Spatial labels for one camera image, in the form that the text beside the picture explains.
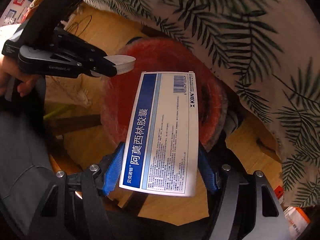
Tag person's left hand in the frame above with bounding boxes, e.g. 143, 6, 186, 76
0, 54, 40, 97

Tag red trash bin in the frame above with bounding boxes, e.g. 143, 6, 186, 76
101, 37, 228, 151

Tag person's black trousers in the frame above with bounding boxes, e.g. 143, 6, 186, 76
1, 79, 208, 239

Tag fern print duvet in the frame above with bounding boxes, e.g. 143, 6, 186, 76
86, 0, 319, 207

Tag blue white medicine box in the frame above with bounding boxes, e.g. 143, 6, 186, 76
119, 72, 199, 197

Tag orange white paper bag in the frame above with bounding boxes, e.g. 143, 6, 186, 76
274, 186, 311, 239

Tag white round lid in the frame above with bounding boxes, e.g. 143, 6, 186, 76
91, 55, 136, 77

